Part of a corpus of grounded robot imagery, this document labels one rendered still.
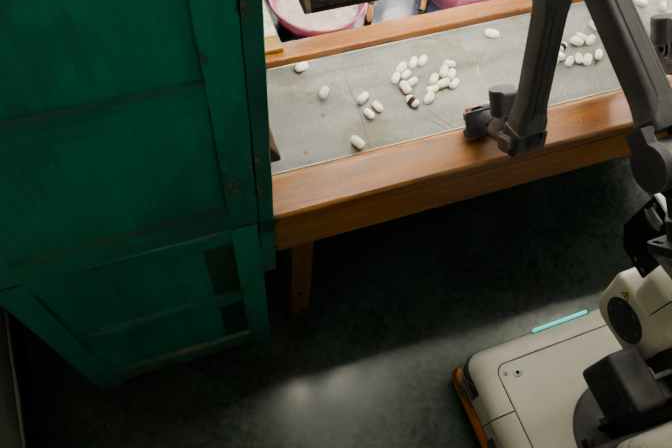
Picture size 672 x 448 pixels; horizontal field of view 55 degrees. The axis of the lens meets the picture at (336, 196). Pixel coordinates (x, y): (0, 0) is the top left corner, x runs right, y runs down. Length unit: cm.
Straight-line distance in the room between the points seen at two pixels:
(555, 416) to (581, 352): 20
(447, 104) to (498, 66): 19
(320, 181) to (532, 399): 85
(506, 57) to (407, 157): 44
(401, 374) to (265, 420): 44
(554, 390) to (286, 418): 77
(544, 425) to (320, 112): 100
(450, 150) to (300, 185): 36
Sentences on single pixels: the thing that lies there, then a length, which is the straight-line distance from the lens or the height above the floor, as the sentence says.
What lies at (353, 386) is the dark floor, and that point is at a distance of 208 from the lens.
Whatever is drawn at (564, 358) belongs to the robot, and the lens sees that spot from 195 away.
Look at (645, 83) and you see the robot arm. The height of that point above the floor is 129.
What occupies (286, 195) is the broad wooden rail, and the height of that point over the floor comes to 76.
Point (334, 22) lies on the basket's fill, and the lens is 178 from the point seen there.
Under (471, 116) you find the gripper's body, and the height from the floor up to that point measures 83.
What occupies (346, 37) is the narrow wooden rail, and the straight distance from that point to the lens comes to 171.
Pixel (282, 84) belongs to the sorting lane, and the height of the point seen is 74.
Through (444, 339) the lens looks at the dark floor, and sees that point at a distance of 216.
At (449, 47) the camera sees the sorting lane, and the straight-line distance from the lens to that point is 177.
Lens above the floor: 202
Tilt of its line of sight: 61 degrees down
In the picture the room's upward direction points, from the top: 7 degrees clockwise
